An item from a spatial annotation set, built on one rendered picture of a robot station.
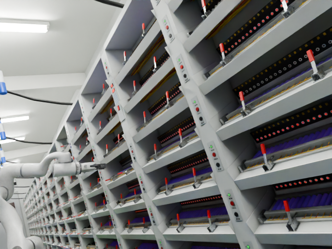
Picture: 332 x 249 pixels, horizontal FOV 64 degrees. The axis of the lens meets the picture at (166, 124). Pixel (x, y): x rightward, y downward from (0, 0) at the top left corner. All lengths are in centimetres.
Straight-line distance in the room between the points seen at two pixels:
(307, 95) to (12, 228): 170
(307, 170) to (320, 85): 25
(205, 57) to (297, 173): 62
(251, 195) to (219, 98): 41
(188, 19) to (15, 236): 154
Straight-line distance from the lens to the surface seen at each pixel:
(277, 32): 89
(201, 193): 124
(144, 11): 166
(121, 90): 177
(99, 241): 298
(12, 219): 194
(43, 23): 342
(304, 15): 86
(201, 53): 122
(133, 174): 178
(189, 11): 134
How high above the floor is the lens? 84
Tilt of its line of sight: 11 degrees up
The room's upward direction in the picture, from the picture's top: 19 degrees counter-clockwise
